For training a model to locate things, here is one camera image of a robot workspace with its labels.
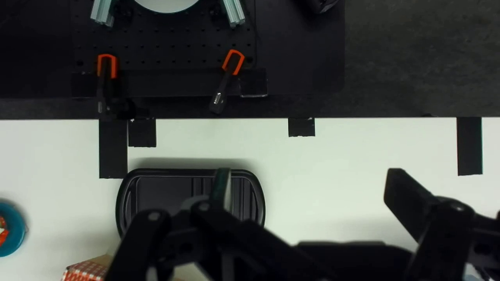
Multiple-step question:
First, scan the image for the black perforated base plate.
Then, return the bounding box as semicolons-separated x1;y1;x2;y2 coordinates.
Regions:
72;0;271;100

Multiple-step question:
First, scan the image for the blue round plate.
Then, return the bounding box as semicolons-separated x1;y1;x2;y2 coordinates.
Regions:
0;200;29;259

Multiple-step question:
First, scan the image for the orange checkered basket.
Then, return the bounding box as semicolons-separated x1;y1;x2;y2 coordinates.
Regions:
61;255;114;281

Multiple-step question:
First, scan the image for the long black tape strip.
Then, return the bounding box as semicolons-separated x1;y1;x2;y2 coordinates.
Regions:
99;117;130;180
457;116;485;177

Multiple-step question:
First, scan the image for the orange black clamp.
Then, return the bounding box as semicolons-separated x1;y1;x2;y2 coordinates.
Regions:
94;53;122;116
210;49;247;114

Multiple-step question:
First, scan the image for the grey aluminium bracket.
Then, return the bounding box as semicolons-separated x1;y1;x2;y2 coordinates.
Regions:
218;0;247;28
89;0;116;28

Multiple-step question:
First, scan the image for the black plastic tray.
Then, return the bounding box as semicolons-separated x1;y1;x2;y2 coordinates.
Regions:
114;167;268;241

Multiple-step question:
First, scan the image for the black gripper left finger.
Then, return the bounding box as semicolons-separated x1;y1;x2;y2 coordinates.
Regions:
104;167;314;281

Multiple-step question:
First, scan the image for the short black tape strip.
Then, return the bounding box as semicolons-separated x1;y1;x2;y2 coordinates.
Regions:
129;117;158;148
288;116;318;137

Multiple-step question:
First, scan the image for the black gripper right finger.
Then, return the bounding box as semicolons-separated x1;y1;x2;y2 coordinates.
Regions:
383;167;500;281

